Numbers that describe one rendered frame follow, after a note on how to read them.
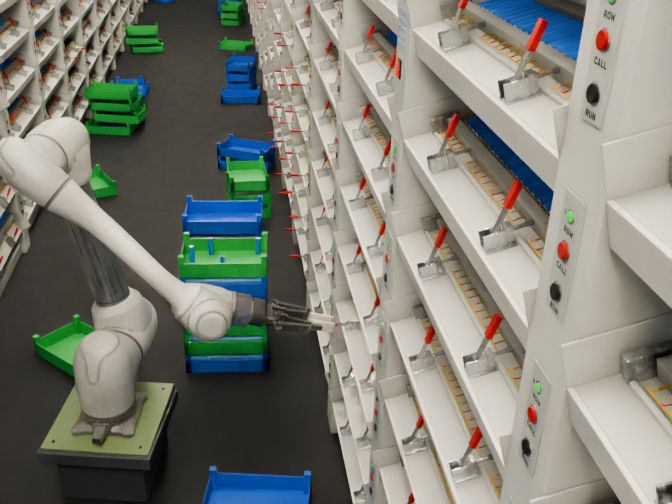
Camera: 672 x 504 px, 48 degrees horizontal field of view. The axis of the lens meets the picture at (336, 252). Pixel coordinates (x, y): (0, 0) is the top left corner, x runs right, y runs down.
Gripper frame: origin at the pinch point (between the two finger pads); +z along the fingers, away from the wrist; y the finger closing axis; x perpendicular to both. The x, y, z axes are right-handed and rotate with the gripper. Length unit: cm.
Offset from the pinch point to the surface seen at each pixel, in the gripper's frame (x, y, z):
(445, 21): 92, 57, -12
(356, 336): -0.2, 4.0, 9.6
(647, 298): 82, 124, -8
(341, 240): 18.8, -15.6, 2.9
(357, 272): 18.1, 1.4, 5.0
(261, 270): -14, -52, -11
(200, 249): -21, -73, -31
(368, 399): -0.9, 31.1, 8.3
